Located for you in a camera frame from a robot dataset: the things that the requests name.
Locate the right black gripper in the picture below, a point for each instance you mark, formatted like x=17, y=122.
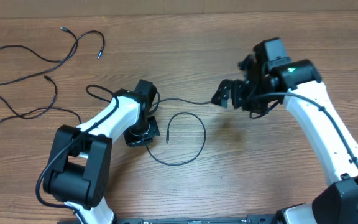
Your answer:
x=235, y=89

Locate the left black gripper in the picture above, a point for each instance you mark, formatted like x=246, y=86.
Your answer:
x=132, y=140

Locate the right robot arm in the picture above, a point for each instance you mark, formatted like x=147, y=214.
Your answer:
x=271, y=78

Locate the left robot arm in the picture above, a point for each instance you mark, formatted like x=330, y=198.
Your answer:
x=77, y=173

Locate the black base frame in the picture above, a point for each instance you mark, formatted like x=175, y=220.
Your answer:
x=197, y=219

